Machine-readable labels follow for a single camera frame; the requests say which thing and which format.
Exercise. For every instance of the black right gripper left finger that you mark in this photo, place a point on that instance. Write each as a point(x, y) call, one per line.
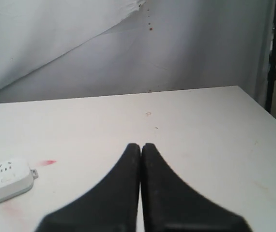
point(110, 206)

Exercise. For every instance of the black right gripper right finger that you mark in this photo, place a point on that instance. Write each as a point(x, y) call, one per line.
point(170, 205)

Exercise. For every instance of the white five-outlet power strip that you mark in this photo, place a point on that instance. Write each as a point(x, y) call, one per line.
point(16, 177)

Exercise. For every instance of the black tripod stand pole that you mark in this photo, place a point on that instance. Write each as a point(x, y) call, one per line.
point(272, 70)

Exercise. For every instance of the white backdrop cloth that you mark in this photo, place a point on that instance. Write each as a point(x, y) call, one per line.
point(57, 49)

